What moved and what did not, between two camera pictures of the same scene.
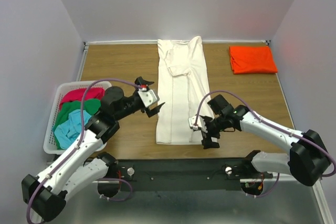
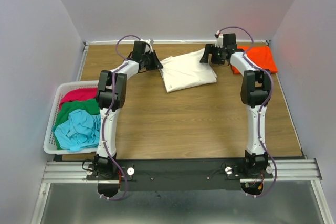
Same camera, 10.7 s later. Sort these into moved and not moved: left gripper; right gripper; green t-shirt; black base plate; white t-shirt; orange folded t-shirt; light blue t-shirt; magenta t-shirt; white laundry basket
Moved: right gripper; white t-shirt; left gripper
Not moved: white laundry basket; magenta t-shirt; orange folded t-shirt; light blue t-shirt; green t-shirt; black base plate
